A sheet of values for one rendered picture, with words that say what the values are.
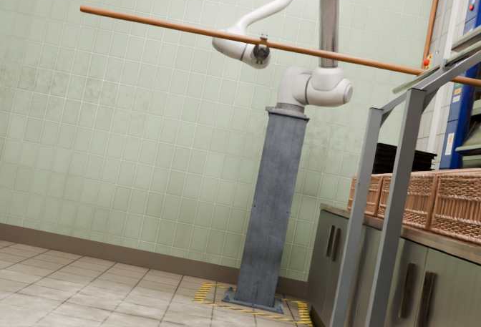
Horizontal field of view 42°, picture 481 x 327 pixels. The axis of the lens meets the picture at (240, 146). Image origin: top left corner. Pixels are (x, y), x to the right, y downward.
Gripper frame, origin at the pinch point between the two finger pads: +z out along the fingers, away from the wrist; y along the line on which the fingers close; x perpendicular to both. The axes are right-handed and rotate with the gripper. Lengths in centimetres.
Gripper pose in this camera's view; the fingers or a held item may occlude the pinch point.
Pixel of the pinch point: (263, 43)
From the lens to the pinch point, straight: 266.7
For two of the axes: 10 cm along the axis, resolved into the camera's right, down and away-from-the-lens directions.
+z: 0.1, -0.5, -10.0
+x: -9.8, -1.9, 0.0
